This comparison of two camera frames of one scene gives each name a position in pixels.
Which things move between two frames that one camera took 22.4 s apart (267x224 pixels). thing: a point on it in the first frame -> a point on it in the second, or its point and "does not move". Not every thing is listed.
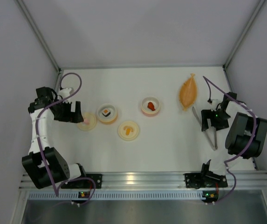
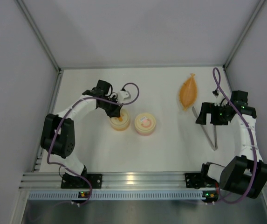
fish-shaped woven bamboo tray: [188, 92] does not move
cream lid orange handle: [128, 130] -> [120, 122]
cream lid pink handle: [90, 121] -> [145, 122]
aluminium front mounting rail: [246, 180] does not move
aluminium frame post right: [256, 10] does not move
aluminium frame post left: [38, 34] does not move
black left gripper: [66, 111] -> [114, 111]
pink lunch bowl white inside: [147, 111] -> [145, 129]
